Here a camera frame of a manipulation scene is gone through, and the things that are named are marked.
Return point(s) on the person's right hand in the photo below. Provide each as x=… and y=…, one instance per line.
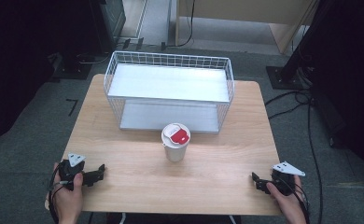
x=287, y=203

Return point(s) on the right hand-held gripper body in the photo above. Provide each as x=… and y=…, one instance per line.
x=285, y=178

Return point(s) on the beige wooden furniture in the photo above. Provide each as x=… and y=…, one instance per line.
x=248, y=18

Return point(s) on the white cup with red lid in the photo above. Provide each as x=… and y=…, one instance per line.
x=175, y=141

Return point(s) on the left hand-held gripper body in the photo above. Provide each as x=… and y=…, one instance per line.
x=70, y=170

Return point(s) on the black cabinet with base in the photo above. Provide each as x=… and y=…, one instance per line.
x=86, y=40

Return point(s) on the black metal stand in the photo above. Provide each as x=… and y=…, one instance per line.
x=290, y=67

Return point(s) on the person's left hand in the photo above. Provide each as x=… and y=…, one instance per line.
x=65, y=200

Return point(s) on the white table leg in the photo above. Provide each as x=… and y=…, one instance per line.
x=232, y=219
x=122, y=218

